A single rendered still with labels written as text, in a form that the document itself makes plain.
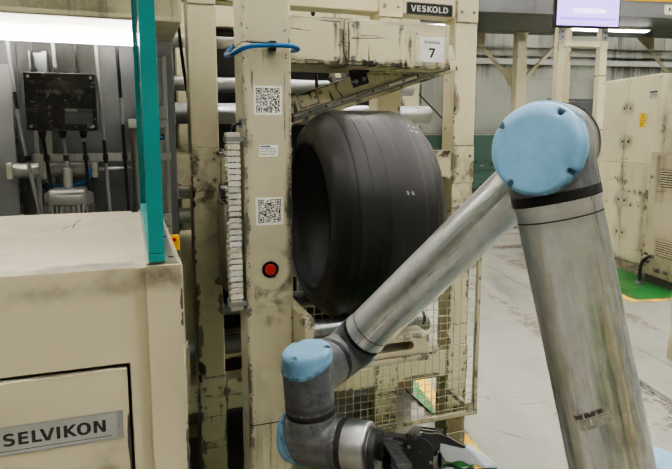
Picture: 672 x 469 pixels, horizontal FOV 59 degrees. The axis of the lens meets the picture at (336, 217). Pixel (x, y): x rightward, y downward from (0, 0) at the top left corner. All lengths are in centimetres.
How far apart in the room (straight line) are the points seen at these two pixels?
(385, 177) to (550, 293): 75
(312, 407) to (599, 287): 52
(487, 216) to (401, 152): 60
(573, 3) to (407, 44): 376
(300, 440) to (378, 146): 76
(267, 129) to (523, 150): 91
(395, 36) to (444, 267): 113
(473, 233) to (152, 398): 54
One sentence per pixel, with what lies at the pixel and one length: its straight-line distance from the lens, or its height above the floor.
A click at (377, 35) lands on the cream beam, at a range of 197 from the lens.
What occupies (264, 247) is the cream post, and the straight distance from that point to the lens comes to 159.
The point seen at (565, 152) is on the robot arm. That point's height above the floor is 140.
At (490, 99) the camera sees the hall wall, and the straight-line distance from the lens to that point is 1192.
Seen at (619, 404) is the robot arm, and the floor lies 109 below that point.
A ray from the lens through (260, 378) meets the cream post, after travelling 170.
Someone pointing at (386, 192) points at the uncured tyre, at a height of 128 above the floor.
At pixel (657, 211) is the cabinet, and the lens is 631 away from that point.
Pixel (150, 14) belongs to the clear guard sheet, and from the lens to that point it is 74.
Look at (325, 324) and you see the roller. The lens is 162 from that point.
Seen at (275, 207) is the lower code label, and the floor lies 123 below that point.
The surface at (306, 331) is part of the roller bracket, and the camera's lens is 156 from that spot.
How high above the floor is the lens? 142
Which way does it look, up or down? 8 degrees down
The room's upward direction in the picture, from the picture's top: straight up
